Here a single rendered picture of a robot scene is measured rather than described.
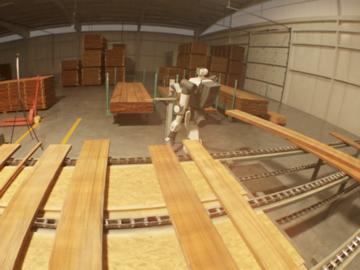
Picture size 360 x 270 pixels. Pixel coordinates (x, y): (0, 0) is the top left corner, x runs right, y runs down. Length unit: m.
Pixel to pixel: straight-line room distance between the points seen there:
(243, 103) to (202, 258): 4.59
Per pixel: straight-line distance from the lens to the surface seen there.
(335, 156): 2.28
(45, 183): 1.30
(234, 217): 1.03
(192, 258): 0.83
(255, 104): 5.36
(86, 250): 0.87
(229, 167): 1.65
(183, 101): 1.96
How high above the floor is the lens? 1.57
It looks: 22 degrees down
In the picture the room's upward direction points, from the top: 5 degrees clockwise
